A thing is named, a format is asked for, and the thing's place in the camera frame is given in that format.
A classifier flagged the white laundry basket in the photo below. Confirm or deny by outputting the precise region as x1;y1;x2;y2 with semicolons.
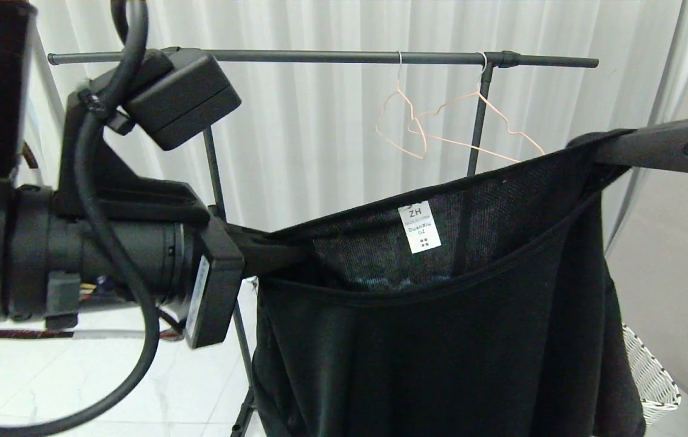
622;325;682;425

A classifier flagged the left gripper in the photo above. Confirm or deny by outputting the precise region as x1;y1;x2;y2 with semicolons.
9;182;315;351

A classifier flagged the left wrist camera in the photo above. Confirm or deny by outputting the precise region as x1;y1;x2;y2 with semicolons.
59;49;243;226

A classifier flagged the pink clothes hanger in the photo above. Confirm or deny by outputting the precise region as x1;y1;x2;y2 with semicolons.
408;53;546;163
374;52;428;160

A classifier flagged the black clothes rack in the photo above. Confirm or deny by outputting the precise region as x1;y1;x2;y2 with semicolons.
48;49;599;437

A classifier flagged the black cable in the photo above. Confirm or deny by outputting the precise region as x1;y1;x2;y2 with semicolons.
0;0;163;437

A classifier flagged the white curtain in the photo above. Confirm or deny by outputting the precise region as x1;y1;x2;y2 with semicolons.
16;0;688;316

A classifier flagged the black short-sleeved shirt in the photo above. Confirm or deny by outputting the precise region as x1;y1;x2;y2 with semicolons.
250;127;648;437

